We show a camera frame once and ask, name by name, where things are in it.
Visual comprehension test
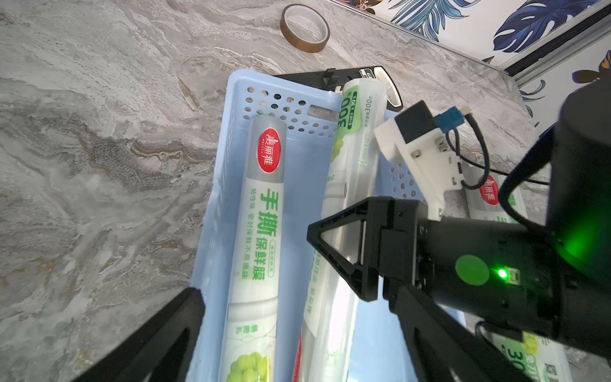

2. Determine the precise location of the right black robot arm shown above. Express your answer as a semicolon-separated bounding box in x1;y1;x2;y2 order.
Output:
307;79;610;381

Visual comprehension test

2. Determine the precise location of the brown tape ring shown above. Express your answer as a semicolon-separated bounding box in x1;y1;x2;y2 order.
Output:
279;3;331;53

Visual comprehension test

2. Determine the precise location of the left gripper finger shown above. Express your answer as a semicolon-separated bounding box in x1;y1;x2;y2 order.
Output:
76;287;205;381

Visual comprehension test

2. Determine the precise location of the plastic wrap roll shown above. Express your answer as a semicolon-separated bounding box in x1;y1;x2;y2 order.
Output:
292;78;388;382
463;165;528;224
219;116;287;381
490;334;573;382

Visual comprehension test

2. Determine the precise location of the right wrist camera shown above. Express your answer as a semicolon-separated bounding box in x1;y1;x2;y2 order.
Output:
374;100;466;221

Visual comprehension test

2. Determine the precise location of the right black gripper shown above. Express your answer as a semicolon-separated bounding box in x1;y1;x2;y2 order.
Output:
306;197;563;381

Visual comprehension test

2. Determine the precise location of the light blue plastic basket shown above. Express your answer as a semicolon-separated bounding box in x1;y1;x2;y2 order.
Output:
187;70;424;381

